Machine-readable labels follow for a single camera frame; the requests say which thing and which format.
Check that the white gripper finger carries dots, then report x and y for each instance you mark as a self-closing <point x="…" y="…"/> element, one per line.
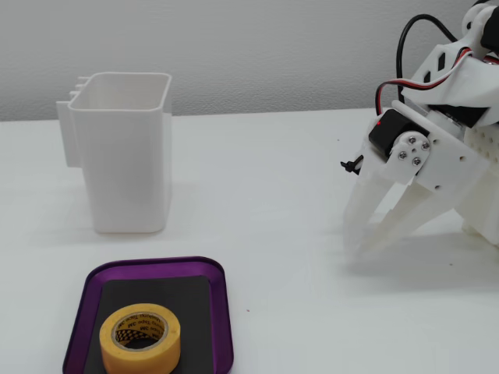
<point x="366" y="206"/>
<point x="413" y="206"/>

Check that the yellow masking tape roll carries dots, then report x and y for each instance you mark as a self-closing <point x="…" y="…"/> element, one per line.
<point x="117" y="350"/>

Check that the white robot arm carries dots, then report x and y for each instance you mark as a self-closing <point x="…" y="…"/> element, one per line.
<point x="468" y="82"/>

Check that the black mat in tray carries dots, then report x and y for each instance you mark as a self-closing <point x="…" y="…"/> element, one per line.
<point x="187" y="304"/>

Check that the purple metal tray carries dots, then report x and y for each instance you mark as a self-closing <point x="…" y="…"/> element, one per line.
<point x="156" y="268"/>

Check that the white plastic container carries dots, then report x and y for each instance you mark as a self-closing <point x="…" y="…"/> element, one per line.
<point x="124" y="167"/>

